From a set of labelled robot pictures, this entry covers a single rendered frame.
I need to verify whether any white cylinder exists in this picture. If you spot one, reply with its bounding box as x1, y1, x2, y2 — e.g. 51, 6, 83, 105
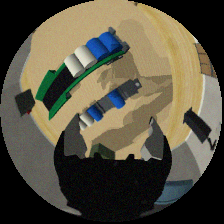
74, 45, 98, 69
80, 111, 95, 127
64, 54, 86, 78
79, 119, 87, 130

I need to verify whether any blue plastic bar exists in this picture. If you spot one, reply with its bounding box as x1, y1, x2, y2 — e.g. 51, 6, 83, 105
98, 32, 123, 54
107, 89, 126, 109
86, 37, 110, 61
87, 104, 104, 122

